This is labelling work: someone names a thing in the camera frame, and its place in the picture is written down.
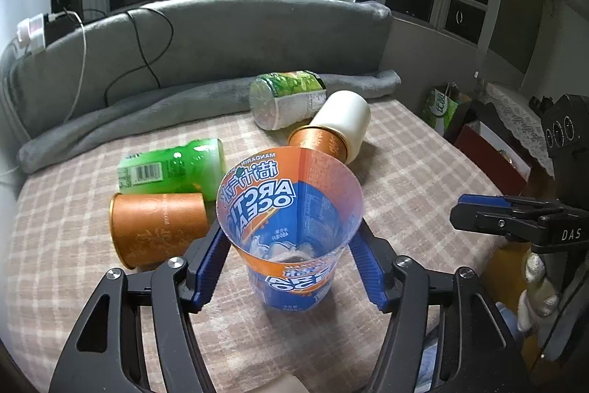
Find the white lace cloth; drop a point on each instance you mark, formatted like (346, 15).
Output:
(520, 116)

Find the white paper cup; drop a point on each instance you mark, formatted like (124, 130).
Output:
(345, 116)

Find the clear bottle with green label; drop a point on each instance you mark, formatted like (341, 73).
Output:
(285, 98)

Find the red box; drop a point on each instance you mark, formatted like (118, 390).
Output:
(492, 153)

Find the white power strip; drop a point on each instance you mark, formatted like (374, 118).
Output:
(30, 34)

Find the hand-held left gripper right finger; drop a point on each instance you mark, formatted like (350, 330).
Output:
(368, 264)

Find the grey blanket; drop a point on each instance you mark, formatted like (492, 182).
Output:
(239, 38)

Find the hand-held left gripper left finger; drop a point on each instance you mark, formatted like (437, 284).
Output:
(209, 257)

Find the person's right hand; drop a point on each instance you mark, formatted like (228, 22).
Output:
(536, 287)

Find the green and white carton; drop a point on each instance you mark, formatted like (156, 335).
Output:
(441, 107)

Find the orange paper cup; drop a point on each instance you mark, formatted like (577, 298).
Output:
(156, 225)

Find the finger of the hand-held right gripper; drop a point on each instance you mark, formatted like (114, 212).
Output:
(487, 222)
(487, 201)

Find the blue and orange plastic cup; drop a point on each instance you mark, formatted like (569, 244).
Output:
(285, 209)

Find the green plastic bottle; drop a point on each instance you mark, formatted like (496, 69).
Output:
(175, 167)

